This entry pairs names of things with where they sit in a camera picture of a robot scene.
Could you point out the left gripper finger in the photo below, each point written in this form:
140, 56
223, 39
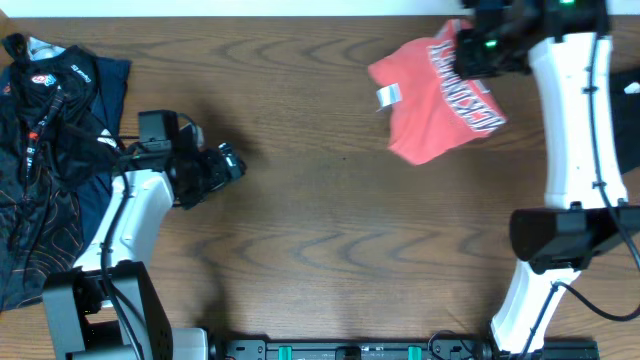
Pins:
235, 165
187, 201

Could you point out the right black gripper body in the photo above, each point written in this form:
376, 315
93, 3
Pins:
482, 53

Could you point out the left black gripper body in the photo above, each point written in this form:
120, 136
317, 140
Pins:
220, 167

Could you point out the red printed t-shirt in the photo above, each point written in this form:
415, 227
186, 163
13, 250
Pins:
433, 109

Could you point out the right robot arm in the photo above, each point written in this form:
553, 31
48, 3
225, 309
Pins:
566, 46

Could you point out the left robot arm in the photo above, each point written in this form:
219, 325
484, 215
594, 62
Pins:
105, 306

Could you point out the black orange patterned shirt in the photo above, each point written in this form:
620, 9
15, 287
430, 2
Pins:
48, 150

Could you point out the black garment at right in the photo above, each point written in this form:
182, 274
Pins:
624, 96

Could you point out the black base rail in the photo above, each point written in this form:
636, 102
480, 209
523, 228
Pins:
390, 350

